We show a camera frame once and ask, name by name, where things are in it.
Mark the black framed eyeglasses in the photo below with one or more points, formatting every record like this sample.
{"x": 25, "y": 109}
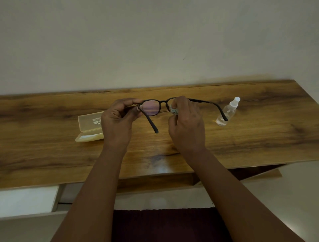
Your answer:
{"x": 152, "y": 107}

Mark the white cabinet drawer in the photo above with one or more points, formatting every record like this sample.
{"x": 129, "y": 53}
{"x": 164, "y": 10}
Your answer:
{"x": 25, "y": 202}

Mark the clear spray bottle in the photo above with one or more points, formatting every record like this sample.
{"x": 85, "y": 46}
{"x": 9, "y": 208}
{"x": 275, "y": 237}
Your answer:
{"x": 228, "y": 113}

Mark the yellow translucent glasses case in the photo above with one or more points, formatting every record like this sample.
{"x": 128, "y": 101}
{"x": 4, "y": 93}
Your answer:
{"x": 88, "y": 129}

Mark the person's right forearm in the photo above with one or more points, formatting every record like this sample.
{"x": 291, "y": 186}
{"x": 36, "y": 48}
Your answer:
{"x": 241, "y": 199}

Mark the dark maroon garment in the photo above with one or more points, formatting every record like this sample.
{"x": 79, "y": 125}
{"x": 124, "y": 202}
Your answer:
{"x": 169, "y": 225}

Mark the person's left forearm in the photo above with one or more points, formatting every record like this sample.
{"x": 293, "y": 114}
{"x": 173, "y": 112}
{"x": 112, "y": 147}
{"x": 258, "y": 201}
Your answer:
{"x": 89, "y": 199}

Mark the person's left hand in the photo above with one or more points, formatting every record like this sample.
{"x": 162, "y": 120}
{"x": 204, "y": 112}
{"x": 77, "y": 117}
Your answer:
{"x": 117, "y": 127}

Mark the person's right hand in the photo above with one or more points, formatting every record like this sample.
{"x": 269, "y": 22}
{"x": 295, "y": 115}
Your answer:
{"x": 187, "y": 129}

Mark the wooden under-table shelf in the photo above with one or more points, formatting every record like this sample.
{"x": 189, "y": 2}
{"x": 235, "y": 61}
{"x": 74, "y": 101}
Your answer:
{"x": 154, "y": 182}

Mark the blue cleaning cloth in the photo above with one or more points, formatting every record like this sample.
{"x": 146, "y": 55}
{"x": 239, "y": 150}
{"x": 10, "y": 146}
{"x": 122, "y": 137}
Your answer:
{"x": 174, "y": 111}

